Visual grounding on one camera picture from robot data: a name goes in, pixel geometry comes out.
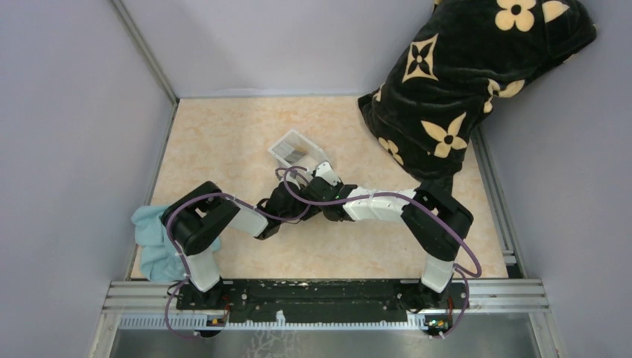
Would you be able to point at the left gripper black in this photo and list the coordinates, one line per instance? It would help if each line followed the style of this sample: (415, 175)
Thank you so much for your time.
(305, 199)

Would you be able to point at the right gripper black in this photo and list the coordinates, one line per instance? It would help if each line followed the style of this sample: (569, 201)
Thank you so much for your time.
(339, 186)

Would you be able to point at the white plastic card box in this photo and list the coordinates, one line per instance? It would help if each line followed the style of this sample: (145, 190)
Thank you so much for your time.
(315, 155)

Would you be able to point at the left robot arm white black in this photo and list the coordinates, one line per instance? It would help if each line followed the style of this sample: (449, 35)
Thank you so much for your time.
(195, 222)

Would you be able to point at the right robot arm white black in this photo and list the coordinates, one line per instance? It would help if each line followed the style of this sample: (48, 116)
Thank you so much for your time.
(435, 219)

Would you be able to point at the grey card stack in box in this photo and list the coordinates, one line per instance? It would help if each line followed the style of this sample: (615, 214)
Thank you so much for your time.
(288, 152)

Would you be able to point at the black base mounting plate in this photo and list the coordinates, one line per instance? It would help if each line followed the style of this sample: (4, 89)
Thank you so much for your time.
(320, 301)

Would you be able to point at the light blue cloth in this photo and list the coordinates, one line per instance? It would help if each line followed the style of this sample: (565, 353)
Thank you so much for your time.
(158, 258)

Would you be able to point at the black floral patterned pillow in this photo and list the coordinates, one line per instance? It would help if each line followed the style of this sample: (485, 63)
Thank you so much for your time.
(468, 53)

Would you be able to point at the aluminium front rail frame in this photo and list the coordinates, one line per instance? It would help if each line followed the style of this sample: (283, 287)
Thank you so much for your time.
(153, 305)

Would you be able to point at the aluminium side rail right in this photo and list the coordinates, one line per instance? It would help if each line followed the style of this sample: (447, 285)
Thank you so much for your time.
(499, 211)

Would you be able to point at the aluminium corner post left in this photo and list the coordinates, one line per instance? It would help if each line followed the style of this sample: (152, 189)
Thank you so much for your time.
(137, 38)

